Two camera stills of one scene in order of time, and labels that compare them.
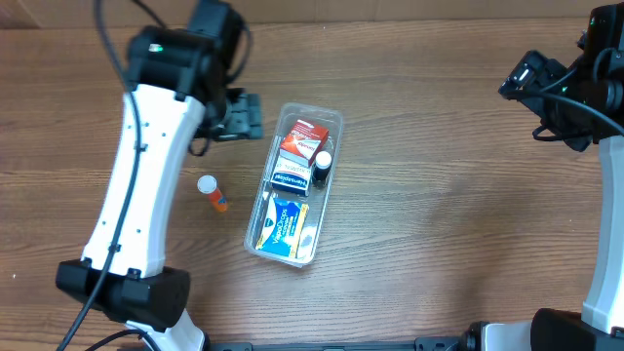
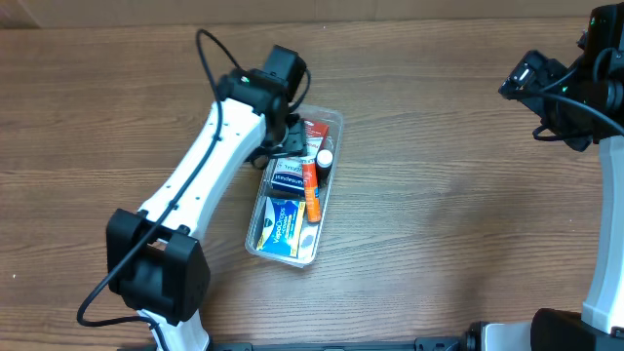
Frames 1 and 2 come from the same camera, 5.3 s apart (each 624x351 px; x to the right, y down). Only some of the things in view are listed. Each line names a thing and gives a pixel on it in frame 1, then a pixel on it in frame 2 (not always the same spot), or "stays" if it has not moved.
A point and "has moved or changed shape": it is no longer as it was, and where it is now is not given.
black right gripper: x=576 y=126 stays
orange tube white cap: x=208 y=184 has moved or changed shape
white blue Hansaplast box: x=292 y=174 stays
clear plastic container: x=285 y=215 stays
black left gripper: x=249 y=115 -> x=296 y=141
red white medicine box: x=303 y=142 stays
